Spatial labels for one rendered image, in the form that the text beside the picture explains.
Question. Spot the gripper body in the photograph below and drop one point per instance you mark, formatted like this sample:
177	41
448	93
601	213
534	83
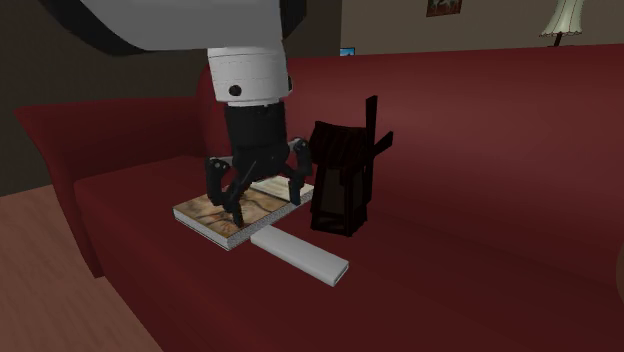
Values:
256	136

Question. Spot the table lamp with pale shade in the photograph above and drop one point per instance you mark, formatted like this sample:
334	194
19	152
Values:
565	19

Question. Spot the white remote control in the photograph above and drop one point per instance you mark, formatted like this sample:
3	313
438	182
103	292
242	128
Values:
302	256

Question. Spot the framed wall picture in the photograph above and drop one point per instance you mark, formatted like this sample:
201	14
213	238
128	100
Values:
443	7

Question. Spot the brown cover book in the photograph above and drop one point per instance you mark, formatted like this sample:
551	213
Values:
263	214

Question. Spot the red sofa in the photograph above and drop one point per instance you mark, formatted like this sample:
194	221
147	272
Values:
463	170

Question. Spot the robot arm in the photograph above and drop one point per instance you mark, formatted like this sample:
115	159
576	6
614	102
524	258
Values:
195	22

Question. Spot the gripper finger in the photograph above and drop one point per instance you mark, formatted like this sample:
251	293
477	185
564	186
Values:
302	161
214	180

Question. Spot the small blue picture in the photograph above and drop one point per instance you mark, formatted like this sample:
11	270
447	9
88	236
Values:
347	51

